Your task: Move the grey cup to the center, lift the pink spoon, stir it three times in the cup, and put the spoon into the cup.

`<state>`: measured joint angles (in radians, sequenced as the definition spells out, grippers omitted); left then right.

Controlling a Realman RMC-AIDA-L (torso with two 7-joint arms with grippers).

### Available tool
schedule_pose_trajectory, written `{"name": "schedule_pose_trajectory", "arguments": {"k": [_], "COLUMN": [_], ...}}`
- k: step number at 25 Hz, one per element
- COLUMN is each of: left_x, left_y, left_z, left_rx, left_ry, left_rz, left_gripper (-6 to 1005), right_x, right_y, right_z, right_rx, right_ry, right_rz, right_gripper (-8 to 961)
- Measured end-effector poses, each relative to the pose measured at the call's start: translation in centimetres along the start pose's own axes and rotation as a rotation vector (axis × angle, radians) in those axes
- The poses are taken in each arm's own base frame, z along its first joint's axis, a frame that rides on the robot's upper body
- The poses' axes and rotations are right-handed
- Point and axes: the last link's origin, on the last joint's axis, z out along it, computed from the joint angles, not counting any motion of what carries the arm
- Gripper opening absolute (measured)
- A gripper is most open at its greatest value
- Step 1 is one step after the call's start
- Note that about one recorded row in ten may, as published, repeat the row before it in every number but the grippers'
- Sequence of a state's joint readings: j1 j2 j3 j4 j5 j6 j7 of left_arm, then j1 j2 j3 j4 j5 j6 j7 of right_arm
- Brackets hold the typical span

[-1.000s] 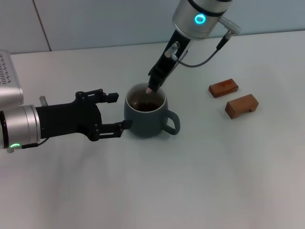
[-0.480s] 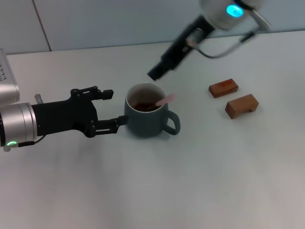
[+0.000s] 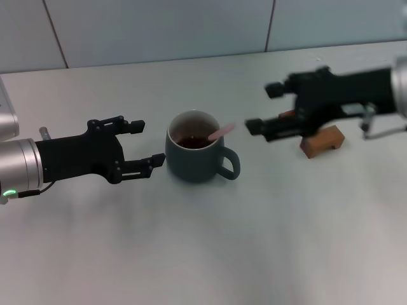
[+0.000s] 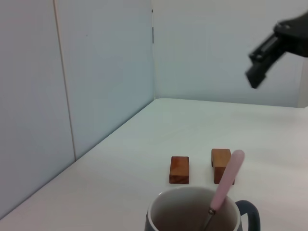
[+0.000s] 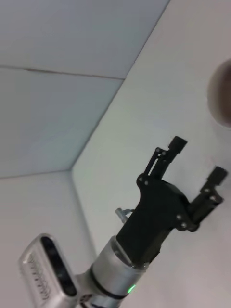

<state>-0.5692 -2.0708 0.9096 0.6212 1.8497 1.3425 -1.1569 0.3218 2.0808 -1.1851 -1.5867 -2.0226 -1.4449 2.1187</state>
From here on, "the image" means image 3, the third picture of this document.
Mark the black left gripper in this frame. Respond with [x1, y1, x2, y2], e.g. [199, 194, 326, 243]
[34, 116, 166, 185]

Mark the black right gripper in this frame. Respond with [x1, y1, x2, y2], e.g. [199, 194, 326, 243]
[244, 66, 398, 143]

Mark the grey ceramic cup with tea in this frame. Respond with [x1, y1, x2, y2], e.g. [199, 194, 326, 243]
[164, 109, 241, 184]

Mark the pink handled metal spoon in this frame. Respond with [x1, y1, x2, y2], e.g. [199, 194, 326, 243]
[208, 123, 235, 141]

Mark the notched wooden block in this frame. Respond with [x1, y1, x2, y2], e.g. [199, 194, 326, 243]
[300, 125, 346, 159]

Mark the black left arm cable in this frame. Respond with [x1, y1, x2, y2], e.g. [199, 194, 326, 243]
[15, 182, 53, 198]

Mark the grey right arm cable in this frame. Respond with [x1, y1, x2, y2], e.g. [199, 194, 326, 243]
[359, 103, 407, 140]

